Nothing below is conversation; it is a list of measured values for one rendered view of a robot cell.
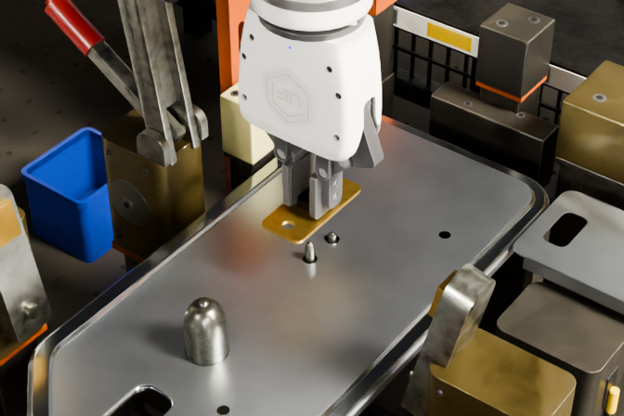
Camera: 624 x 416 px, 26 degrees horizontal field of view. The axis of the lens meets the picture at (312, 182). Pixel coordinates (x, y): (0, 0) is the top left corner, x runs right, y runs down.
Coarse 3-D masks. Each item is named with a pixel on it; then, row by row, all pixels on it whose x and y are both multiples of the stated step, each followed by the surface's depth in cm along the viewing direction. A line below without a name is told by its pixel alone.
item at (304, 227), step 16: (304, 192) 104; (352, 192) 105; (288, 208) 104; (304, 208) 103; (336, 208) 104; (272, 224) 102; (304, 224) 102; (320, 224) 102; (288, 240) 101; (304, 240) 101
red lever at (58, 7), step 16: (48, 0) 110; (64, 0) 110; (64, 16) 110; (80, 16) 110; (64, 32) 110; (80, 32) 110; (96, 32) 110; (80, 48) 110; (96, 48) 110; (96, 64) 110; (112, 64) 110; (112, 80) 110; (128, 80) 110; (128, 96) 110; (176, 128) 110
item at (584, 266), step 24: (576, 192) 114; (552, 216) 111; (600, 216) 111; (528, 240) 109; (576, 240) 109; (600, 240) 109; (528, 264) 108; (552, 264) 107; (576, 264) 107; (600, 264) 107; (576, 288) 106; (600, 288) 105
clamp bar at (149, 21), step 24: (120, 0) 102; (144, 0) 103; (168, 0) 101; (144, 24) 103; (168, 24) 105; (144, 48) 104; (168, 48) 106; (144, 72) 105; (168, 72) 108; (144, 96) 107; (168, 96) 108; (144, 120) 108; (168, 120) 108; (192, 120) 110; (192, 144) 111
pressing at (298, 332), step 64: (384, 128) 121; (256, 192) 114; (384, 192) 114; (448, 192) 114; (512, 192) 114; (192, 256) 108; (256, 256) 108; (320, 256) 108; (384, 256) 108; (448, 256) 108; (128, 320) 102; (256, 320) 102; (320, 320) 102; (384, 320) 102; (64, 384) 97; (128, 384) 97; (192, 384) 97; (256, 384) 97; (320, 384) 97; (384, 384) 98
